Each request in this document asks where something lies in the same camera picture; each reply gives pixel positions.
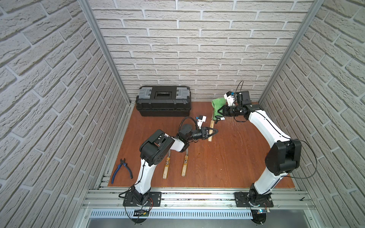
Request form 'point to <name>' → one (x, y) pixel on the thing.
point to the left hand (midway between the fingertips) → (220, 132)
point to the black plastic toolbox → (164, 101)
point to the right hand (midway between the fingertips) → (221, 110)
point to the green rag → (217, 104)
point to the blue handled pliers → (122, 162)
